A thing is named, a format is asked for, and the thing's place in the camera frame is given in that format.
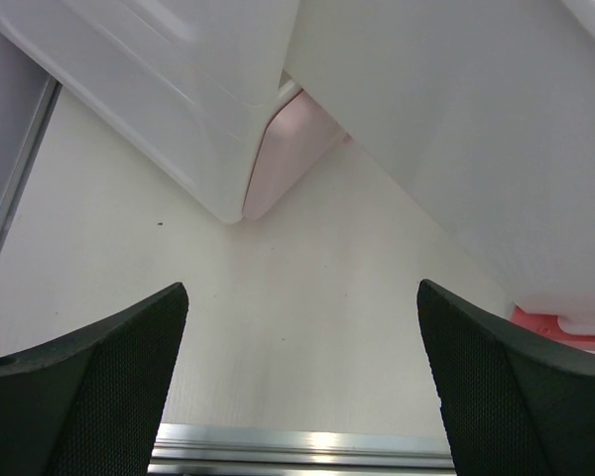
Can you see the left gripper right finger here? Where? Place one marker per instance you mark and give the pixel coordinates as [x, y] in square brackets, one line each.
[512, 402]

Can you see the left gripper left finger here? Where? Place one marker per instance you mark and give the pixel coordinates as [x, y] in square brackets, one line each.
[91, 402]

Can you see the dark pink drawer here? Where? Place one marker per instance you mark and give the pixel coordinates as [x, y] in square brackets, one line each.
[484, 113]

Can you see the light pink drawer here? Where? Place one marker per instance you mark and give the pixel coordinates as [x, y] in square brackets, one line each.
[300, 134]

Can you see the white plastic shoe cabinet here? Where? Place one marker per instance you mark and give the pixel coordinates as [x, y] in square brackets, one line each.
[191, 84]

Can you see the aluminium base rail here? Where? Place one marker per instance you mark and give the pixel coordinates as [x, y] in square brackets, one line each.
[182, 449]

